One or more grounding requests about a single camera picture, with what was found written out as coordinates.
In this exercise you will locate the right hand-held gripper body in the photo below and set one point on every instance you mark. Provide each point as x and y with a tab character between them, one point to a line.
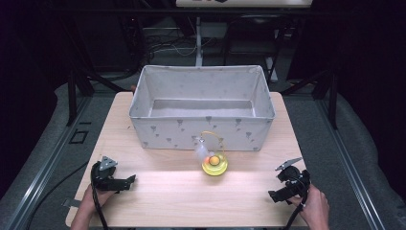
293	179

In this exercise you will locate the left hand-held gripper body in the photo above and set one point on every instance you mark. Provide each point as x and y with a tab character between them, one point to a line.
102	177

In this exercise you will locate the yellow cat toy with feather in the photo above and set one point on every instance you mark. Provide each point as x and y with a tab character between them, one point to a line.
214	168

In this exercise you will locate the grey fabric storage box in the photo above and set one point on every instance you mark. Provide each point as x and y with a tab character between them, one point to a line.
204	131

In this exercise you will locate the person's left hand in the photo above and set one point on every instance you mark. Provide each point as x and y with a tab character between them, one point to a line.
102	197

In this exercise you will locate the person's right hand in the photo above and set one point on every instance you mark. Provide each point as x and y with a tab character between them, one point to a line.
314	207

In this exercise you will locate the grey tape strip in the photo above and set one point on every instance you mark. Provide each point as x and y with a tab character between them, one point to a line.
71	202

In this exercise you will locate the black metal stand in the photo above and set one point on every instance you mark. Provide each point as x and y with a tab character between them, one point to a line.
333	102
71	99

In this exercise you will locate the black chair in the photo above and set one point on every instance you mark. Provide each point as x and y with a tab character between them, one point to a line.
255	38

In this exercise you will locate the aluminium floor rail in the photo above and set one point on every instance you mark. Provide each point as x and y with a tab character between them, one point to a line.
351	166
38	166

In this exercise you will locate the white metal post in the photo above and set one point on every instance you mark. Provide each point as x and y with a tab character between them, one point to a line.
198	41

